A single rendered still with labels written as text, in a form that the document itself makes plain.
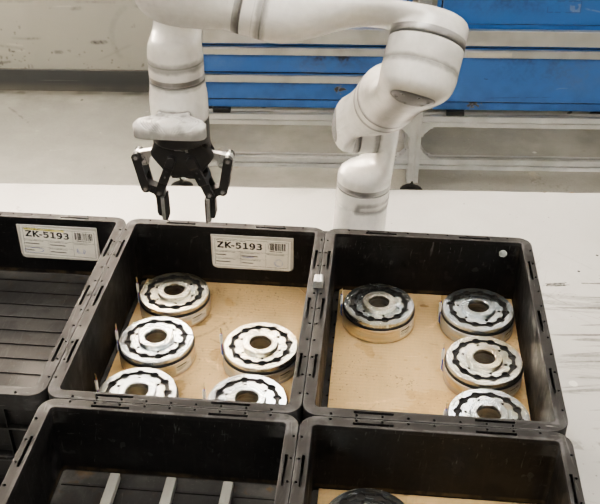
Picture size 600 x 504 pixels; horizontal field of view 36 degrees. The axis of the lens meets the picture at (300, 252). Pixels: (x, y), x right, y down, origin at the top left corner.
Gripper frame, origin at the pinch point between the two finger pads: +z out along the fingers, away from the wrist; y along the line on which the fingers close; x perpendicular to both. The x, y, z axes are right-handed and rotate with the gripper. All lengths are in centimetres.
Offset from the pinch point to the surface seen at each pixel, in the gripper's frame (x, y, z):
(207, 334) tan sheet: 5.6, -2.8, 17.4
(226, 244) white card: -7.2, -3.9, 10.3
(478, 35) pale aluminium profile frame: -182, -57, 41
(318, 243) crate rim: -4.3, -17.9, 7.4
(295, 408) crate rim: 30.3, -17.8, 7.4
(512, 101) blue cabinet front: -186, -71, 65
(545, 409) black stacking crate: 25, -47, 10
